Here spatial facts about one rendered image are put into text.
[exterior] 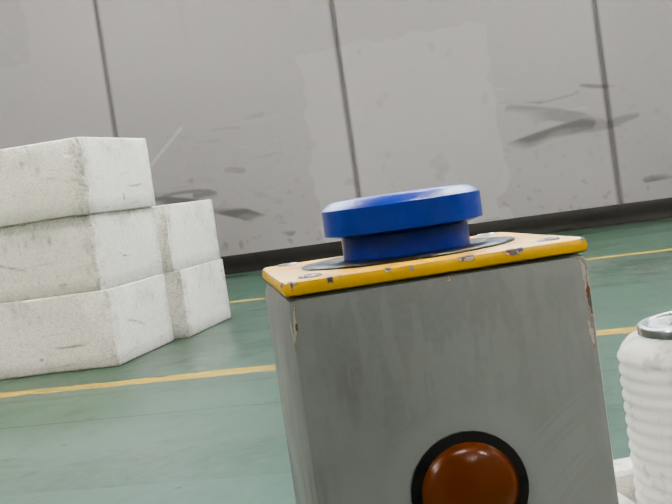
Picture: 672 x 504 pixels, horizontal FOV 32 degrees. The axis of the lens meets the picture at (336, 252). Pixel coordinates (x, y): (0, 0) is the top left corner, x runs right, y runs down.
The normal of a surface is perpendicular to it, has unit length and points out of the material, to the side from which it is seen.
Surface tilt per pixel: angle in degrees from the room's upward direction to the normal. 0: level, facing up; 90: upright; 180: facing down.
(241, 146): 90
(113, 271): 90
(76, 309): 90
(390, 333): 90
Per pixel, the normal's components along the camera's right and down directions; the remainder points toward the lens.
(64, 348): -0.19, 0.08
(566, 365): 0.13, 0.04
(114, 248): 0.96, -0.13
